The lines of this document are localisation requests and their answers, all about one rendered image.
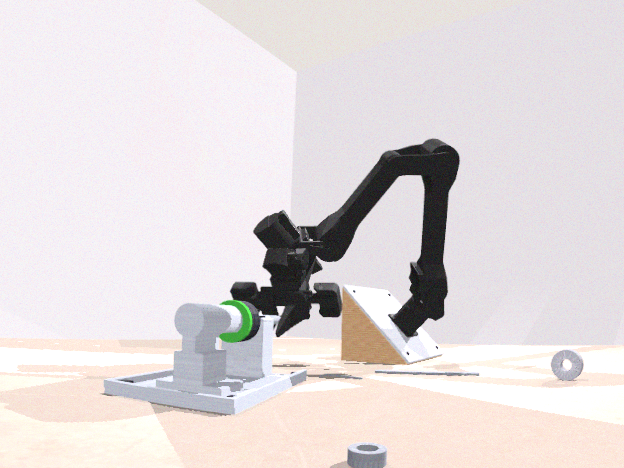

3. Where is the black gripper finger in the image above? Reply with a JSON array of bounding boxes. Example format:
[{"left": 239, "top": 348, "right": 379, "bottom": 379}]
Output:
[
  {"left": 257, "top": 291, "right": 279, "bottom": 316},
  {"left": 276, "top": 292, "right": 310, "bottom": 337}
]

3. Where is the green spacer ring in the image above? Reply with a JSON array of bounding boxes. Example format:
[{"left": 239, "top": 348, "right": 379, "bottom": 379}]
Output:
[{"left": 219, "top": 300, "right": 252, "bottom": 343}]

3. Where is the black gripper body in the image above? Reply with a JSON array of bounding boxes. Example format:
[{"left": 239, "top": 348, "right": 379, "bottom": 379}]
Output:
[{"left": 230, "top": 268, "right": 342, "bottom": 318}]

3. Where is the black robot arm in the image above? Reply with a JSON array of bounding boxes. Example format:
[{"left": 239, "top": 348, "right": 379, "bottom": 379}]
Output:
[{"left": 253, "top": 139, "right": 460, "bottom": 338}]

